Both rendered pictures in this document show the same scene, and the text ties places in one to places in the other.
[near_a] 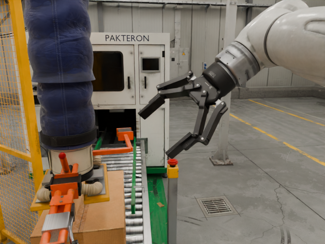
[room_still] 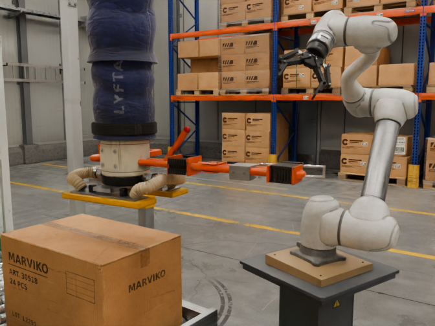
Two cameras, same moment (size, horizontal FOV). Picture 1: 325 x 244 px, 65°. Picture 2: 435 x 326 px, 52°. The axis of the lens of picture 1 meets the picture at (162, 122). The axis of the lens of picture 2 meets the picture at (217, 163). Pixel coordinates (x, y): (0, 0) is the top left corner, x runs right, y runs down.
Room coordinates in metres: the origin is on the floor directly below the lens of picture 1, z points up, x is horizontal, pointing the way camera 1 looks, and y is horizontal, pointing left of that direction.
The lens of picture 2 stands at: (-0.30, 1.31, 1.47)
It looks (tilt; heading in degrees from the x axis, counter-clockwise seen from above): 8 degrees down; 314
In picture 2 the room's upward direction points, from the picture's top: straight up
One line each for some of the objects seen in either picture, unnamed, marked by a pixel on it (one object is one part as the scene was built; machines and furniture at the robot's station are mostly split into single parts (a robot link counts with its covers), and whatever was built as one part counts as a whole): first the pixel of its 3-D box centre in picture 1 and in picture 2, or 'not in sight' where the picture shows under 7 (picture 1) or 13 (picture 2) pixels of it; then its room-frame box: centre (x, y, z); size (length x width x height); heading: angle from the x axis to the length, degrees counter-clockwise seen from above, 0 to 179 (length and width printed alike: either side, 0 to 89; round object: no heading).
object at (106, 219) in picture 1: (89, 227); (92, 282); (1.25, 0.41, 0.75); 0.60 x 0.40 x 0.40; 9
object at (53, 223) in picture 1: (57, 227); (243, 171); (0.57, 0.28, 1.26); 0.07 x 0.07 x 0.04; 14
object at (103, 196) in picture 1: (96, 177); (143, 184); (1.05, 0.30, 1.16); 0.34 x 0.10 x 0.05; 14
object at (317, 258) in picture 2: not in sight; (314, 249); (0.72, -0.39, 0.81); 0.22 x 0.18 x 0.06; 164
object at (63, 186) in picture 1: (66, 186); (184, 164); (0.78, 0.33, 1.26); 0.10 x 0.08 x 0.06; 104
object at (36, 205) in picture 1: (51, 183); (107, 193); (1.00, 0.48, 1.16); 0.34 x 0.10 x 0.05; 14
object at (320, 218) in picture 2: not in sight; (322, 220); (0.68, -0.38, 0.95); 0.18 x 0.16 x 0.22; 12
